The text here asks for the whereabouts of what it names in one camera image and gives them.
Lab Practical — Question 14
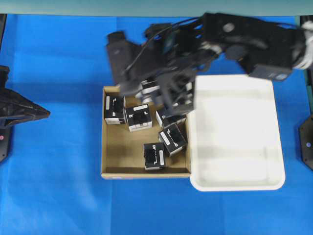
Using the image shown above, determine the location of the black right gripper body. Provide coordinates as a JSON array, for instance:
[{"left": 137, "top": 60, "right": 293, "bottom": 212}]
[{"left": 144, "top": 14, "right": 220, "bottom": 81}]

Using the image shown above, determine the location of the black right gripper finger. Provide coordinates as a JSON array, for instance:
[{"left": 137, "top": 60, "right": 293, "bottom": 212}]
[
  {"left": 156, "top": 70, "right": 196, "bottom": 115},
  {"left": 106, "top": 31, "right": 147, "bottom": 95}
]

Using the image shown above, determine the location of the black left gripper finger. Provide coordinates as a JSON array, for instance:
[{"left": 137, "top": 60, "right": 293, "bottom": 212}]
[{"left": 0, "top": 66, "right": 50, "bottom": 127}]

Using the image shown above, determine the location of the black white Dynamixel box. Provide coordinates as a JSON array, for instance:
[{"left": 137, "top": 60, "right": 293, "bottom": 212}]
[
  {"left": 143, "top": 142, "right": 166, "bottom": 170},
  {"left": 158, "top": 123, "right": 187, "bottom": 156},
  {"left": 124, "top": 104, "right": 153, "bottom": 132},
  {"left": 156, "top": 108, "right": 186, "bottom": 129},
  {"left": 104, "top": 95, "right": 126, "bottom": 125},
  {"left": 136, "top": 77, "right": 195, "bottom": 109}
]

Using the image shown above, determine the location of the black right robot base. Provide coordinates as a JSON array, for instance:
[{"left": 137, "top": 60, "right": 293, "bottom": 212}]
[{"left": 299, "top": 115, "right": 313, "bottom": 170}]

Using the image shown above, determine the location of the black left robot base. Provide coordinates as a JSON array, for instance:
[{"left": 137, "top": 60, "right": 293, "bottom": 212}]
[{"left": 0, "top": 123, "right": 11, "bottom": 162}]

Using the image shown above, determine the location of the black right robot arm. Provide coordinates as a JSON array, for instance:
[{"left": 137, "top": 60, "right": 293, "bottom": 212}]
[{"left": 106, "top": 13, "right": 313, "bottom": 117}]

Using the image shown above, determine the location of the brown cardboard box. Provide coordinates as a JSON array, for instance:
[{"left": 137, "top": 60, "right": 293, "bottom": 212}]
[{"left": 101, "top": 85, "right": 192, "bottom": 179}]

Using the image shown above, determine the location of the white plastic tray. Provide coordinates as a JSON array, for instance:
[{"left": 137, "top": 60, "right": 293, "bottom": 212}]
[{"left": 187, "top": 75, "right": 285, "bottom": 191}]

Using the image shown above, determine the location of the blue table mat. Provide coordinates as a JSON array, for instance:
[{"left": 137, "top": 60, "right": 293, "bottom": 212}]
[{"left": 0, "top": 15, "right": 313, "bottom": 235}]

